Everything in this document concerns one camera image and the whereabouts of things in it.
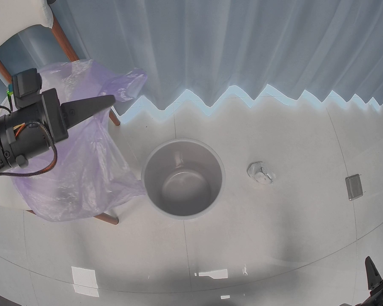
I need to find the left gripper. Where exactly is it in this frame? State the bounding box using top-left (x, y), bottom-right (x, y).
top-left (1, 88), bottom-right (116, 168)

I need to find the purple plastic bag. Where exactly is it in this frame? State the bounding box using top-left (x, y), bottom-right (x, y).
top-left (13, 59), bottom-right (147, 223)

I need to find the white paper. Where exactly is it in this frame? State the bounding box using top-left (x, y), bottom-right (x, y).
top-left (247, 161), bottom-right (276, 185)

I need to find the white trash bin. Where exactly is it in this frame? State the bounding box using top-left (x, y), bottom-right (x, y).
top-left (141, 138), bottom-right (226, 220)

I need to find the white cushioned wooden chair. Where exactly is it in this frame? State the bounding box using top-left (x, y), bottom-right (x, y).
top-left (0, 0), bottom-right (121, 225)

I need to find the pale blue curtain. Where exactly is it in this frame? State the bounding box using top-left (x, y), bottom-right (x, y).
top-left (0, 0), bottom-right (383, 120)

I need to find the black cable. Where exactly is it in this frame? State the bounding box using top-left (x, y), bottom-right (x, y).
top-left (0, 123), bottom-right (59, 187)

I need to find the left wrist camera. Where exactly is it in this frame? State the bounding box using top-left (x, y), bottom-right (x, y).
top-left (7, 69), bottom-right (43, 110)

